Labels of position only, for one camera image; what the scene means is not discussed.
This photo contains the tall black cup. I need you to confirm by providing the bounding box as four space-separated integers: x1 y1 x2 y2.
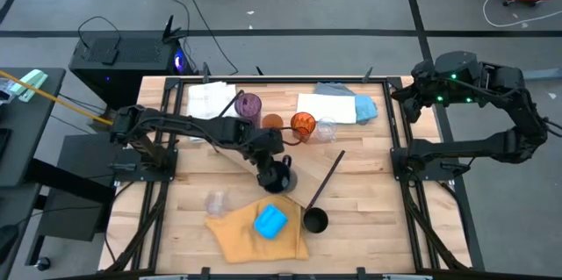
301 206 330 234

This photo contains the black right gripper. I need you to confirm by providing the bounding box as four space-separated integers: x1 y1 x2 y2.
390 61 440 124

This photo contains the peach opaque cup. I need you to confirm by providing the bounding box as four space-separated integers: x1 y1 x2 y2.
261 112 285 131

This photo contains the orange translucent tumbler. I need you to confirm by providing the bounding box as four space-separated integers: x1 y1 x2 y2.
290 111 317 143

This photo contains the yellow cable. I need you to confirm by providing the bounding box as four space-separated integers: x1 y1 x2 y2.
0 69 114 126

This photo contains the white folded cloth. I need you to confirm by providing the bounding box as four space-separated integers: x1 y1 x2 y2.
296 92 357 125

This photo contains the black desk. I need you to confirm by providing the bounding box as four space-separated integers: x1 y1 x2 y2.
0 67 67 189

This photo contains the yellow waffle cloth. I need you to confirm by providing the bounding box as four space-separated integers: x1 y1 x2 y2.
204 195 311 264

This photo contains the mint green stapler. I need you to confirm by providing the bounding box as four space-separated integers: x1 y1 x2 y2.
9 68 48 104

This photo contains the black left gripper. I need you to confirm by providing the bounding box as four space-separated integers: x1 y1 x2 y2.
254 137 289 191

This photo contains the light blue plastic mug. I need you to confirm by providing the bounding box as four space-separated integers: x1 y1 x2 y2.
253 203 290 241

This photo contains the small clear plastic cup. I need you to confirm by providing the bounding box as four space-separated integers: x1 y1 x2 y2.
204 190 231 219

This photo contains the white patterned towel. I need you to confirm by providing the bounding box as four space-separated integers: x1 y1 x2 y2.
186 81 241 143

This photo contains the grey metal floor bar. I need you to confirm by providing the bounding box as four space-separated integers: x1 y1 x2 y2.
522 68 562 83

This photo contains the purple translucent tumbler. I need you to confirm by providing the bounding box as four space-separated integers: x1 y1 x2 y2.
234 92 263 130

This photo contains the black metal table frame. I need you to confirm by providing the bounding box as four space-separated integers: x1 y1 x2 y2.
104 67 475 280

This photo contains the grey cloth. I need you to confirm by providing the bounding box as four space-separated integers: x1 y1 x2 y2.
313 81 357 97

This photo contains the clear faceted glass cup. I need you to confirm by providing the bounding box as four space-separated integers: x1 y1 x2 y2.
314 116 338 143

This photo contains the black computer tower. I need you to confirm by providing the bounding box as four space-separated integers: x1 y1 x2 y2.
68 14 194 110

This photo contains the dark blue enamel mug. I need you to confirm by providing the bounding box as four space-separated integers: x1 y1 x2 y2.
262 154 299 195

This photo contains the light blue cloth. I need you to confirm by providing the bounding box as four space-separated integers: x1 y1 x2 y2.
353 94 378 124

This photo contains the black flat floor stand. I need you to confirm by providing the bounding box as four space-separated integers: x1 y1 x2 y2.
37 133 133 242

